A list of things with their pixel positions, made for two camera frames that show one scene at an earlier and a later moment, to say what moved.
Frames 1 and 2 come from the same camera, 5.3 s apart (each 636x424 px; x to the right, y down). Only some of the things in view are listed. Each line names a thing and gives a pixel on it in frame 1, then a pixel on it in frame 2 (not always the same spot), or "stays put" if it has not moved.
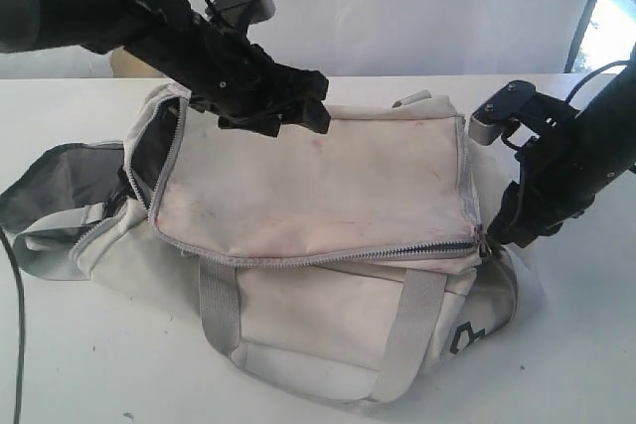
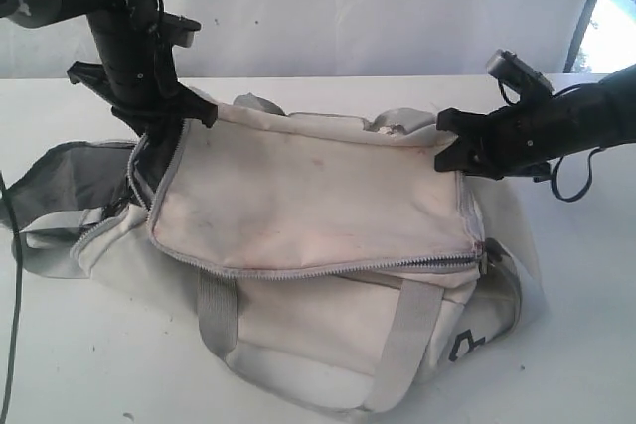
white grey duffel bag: x=332 y=273 stays put
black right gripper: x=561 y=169 → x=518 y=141
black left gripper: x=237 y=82 → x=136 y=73
